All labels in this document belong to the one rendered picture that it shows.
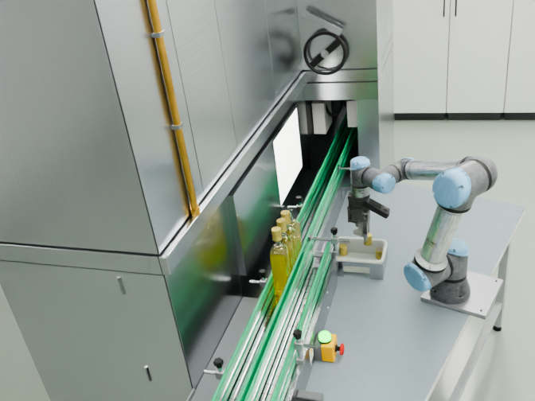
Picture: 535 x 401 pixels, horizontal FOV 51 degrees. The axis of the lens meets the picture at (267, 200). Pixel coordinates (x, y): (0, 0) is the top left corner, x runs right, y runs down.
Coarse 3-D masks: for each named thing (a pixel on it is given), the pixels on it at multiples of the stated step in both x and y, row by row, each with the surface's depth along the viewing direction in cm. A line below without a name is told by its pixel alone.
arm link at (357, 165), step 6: (360, 156) 220; (354, 162) 216; (360, 162) 215; (366, 162) 215; (354, 168) 216; (360, 168) 215; (366, 168) 222; (354, 174) 217; (360, 174) 215; (354, 180) 219; (360, 180) 216; (354, 186) 220; (360, 186) 219; (366, 186) 220
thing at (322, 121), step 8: (312, 104) 305; (320, 104) 304; (328, 104) 314; (352, 104) 297; (312, 112) 308; (320, 112) 306; (352, 112) 299; (320, 120) 309; (328, 120) 316; (352, 120) 301; (320, 128) 311; (328, 128) 317
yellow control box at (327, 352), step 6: (336, 336) 199; (318, 342) 197; (330, 342) 196; (336, 342) 199; (318, 348) 196; (324, 348) 195; (330, 348) 194; (336, 348) 197; (318, 354) 197; (324, 354) 197; (330, 354) 196; (324, 360) 198; (330, 360) 197
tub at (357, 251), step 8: (352, 240) 249; (360, 240) 247; (376, 240) 245; (384, 240) 244; (352, 248) 250; (360, 248) 249; (368, 248) 248; (384, 248) 239; (344, 256) 249; (352, 256) 248; (360, 256) 248; (368, 256) 247; (384, 256) 234
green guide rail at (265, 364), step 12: (312, 252) 230; (300, 264) 214; (300, 276) 212; (300, 288) 213; (288, 300) 198; (288, 312) 200; (276, 324) 187; (276, 336) 186; (276, 348) 186; (264, 360) 174; (264, 372) 176; (252, 384) 165; (252, 396) 165
